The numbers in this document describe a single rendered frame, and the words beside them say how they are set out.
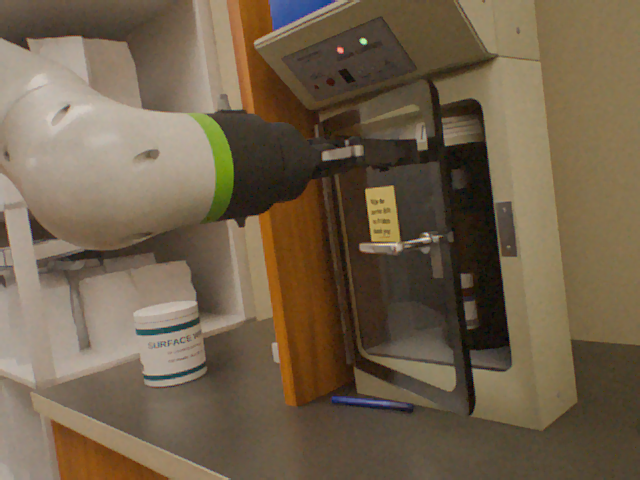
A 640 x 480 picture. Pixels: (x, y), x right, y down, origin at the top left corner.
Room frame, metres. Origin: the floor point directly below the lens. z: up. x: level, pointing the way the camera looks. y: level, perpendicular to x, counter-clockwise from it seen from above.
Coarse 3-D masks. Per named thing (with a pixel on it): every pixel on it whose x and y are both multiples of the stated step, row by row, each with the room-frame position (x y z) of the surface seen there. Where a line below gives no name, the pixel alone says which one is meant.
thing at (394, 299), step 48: (384, 96) 0.75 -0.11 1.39; (432, 96) 0.66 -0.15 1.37; (432, 144) 0.67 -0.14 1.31; (336, 192) 0.91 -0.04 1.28; (432, 192) 0.68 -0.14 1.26; (432, 240) 0.69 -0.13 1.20; (384, 288) 0.81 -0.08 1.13; (432, 288) 0.70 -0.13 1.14; (384, 336) 0.83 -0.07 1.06; (432, 336) 0.71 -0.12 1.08; (432, 384) 0.73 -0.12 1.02
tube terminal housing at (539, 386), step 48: (528, 0) 0.79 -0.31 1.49; (528, 48) 0.78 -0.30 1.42; (480, 96) 0.74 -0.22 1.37; (528, 96) 0.77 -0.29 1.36; (528, 144) 0.76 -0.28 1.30; (528, 192) 0.75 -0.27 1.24; (528, 240) 0.74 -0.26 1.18; (528, 288) 0.73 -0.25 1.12; (528, 336) 0.72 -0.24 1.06; (384, 384) 0.91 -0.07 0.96; (480, 384) 0.78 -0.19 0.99; (528, 384) 0.73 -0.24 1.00
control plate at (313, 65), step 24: (384, 24) 0.73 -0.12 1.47; (312, 48) 0.82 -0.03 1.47; (336, 48) 0.80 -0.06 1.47; (360, 48) 0.78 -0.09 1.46; (384, 48) 0.76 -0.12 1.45; (312, 72) 0.86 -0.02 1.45; (336, 72) 0.84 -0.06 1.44; (384, 72) 0.80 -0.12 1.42; (408, 72) 0.78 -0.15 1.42; (312, 96) 0.90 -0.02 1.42
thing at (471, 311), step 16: (464, 208) 0.85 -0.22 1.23; (480, 208) 0.85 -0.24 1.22; (464, 224) 0.85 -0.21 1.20; (480, 224) 0.85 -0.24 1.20; (464, 240) 0.85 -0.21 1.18; (480, 240) 0.85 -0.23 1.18; (496, 240) 0.86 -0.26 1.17; (464, 256) 0.85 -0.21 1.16; (480, 256) 0.85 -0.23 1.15; (496, 256) 0.86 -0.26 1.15; (464, 272) 0.85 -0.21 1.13; (480, 272) 0.85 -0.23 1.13; (496, 272) 0.86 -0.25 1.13; (464, 288) 0.86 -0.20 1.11; (480, 288) 0.85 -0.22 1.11; (496, 288) 0.85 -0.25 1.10; (464, 304) 0.86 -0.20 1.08; (480, 304) 0.85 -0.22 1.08; (496, 304) 0.85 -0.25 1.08; (480, 320) 0.85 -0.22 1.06; (496, 320) 0.85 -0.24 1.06
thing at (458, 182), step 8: (456, 168) 0.89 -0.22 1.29; (464, 168) 0.88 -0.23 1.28; (456, 176) 0.88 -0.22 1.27; (464, 176) 0.88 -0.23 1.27; (456, 184) 0.89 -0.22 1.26; (464, 184) 0.88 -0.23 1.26; (456, 192) 0.86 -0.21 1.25; (464, 192) 0.85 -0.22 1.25; (472, 192) 0.85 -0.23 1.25; (480, 192) 0.85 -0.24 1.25; (488, 192) 0.86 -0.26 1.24
